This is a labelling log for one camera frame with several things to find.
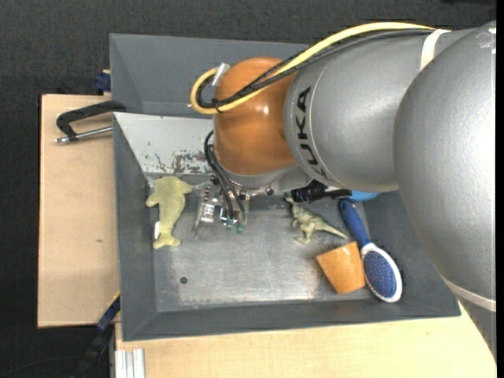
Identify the yellow-green toy shark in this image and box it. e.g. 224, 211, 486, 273
144, 175, 195, 250

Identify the pale brown flat board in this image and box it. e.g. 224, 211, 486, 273
37, 93, 121, 328

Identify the black cylinder on white bracket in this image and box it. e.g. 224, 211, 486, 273
290, 183, 354, 204

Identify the green toy dinosaur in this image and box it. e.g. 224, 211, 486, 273
283, 196, 350, 246

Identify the grey metal bin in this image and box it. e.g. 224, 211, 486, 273
108, 32, 462, 343

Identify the orange cup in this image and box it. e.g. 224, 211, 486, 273
314, 240, 368, 295

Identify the blue and white brush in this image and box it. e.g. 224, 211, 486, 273
338, 198, 404, 304

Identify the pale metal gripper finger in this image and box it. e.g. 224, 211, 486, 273
204, 197, 221, 225
191, 199, 209, 239

